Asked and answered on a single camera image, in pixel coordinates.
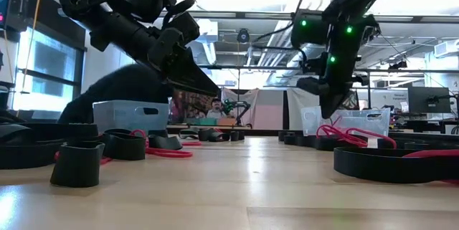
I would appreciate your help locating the black ceiling rig equipment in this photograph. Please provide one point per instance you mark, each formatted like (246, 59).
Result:
(374, 34)

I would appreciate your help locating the white hanging cloth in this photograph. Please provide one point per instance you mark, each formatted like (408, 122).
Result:
(297, 104)
(247, 95)

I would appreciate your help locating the black ceiling camera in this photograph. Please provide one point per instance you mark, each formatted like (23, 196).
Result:
(243, 36)

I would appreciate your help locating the silver ceiling duct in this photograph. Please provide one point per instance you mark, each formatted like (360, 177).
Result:
(279, 43)

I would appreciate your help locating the grey overhead beam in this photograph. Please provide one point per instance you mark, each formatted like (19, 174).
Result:
(251, 15)

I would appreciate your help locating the person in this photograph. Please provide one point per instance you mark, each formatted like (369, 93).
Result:
(118, 86)
(216, 108)

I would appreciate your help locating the grey translucent plastic basket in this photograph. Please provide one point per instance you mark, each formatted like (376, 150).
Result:
(114, 117)

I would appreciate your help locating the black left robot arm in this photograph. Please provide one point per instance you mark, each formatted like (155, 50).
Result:
(118, 29)

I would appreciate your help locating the red patterned cloth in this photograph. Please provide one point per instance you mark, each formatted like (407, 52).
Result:
(190, 102)

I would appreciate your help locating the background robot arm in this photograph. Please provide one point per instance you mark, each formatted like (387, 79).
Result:
(235, 106)

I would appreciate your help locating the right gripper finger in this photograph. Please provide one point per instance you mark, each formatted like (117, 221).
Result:
(339, 102)
(326, 106)

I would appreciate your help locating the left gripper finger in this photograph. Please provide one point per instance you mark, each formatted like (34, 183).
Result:
(195, 74)
(193, 88)

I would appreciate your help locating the clear plastic basket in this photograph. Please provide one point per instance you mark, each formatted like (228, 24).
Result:
(373, 126)

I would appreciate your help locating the large window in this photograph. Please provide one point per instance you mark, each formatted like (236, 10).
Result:
(46, 72)

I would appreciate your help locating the black pipe rail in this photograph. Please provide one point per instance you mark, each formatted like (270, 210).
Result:
(258, 67)

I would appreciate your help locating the pink hanging cloth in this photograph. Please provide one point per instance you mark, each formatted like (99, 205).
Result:
(267, 111)

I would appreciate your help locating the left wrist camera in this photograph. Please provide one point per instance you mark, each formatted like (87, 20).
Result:
(183, 26)

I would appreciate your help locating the background desk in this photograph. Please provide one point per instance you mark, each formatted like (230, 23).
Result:
(430, 124)

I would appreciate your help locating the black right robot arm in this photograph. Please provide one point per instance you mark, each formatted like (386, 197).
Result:
(344, 43)

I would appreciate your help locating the white wall unit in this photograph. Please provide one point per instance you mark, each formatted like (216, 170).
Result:
(446, 49)

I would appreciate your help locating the black background monitor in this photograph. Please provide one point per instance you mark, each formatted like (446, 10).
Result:
(428, 99)

